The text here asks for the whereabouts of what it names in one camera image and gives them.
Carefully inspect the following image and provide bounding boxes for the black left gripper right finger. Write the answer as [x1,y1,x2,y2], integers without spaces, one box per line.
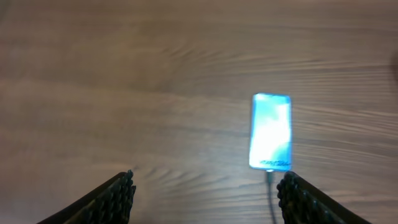
[277,171,371,224]

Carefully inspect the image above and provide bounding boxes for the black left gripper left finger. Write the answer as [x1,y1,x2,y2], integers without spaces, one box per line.
[39,170,136,224]

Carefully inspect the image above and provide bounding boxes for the black USB charging cable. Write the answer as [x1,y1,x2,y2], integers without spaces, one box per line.
[266,169,278,224]

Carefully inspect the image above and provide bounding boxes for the Samsung Galaxy smartphone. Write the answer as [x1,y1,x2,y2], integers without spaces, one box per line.
[249,93,292,172]

